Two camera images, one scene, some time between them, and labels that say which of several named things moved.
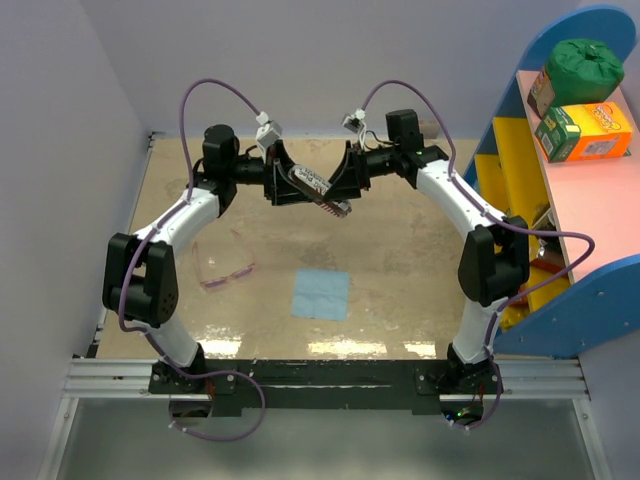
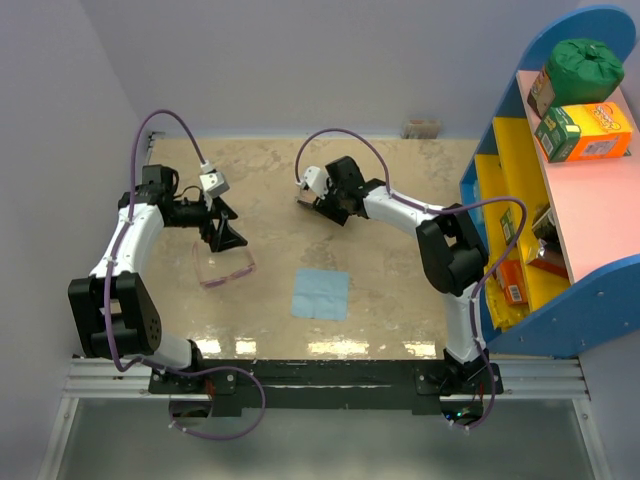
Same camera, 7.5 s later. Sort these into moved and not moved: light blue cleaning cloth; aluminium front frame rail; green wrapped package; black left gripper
Moved: black left gripper
Not moved: aluminium front frame rail; light blue cleaning cloth; green wrapped package
